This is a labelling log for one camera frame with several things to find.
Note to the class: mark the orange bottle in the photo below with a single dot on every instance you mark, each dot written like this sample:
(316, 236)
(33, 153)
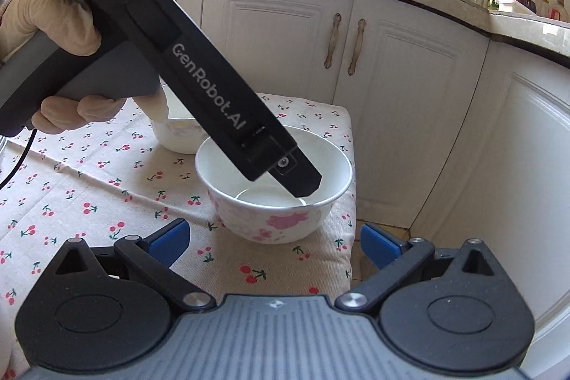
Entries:
(558, 11)

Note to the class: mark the cherry print tablecloth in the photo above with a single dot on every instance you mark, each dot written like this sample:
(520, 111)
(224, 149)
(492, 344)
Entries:
(89, 193)

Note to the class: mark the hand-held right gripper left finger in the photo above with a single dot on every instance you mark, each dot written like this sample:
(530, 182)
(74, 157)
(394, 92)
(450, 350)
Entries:
(169, 244)

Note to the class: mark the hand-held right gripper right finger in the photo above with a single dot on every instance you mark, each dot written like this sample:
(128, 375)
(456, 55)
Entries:
(378, 248)

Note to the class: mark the person's left hand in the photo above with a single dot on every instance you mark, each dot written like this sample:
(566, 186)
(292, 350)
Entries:
(58, 15)

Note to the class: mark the small bottle yellow cap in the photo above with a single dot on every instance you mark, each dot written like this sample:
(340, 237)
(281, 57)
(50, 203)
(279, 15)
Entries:
(545, 8)

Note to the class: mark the white bowl pink flowers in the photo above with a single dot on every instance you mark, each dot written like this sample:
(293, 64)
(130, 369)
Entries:
(276, 224)
(178, 135)

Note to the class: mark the white kitchen cabinet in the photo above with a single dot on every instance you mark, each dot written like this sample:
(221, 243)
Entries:
(423, 95)

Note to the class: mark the white tray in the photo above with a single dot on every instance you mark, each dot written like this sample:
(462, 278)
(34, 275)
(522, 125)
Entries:
(512, 6)

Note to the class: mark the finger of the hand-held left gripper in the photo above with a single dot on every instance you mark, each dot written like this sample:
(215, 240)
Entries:
(303, 179)

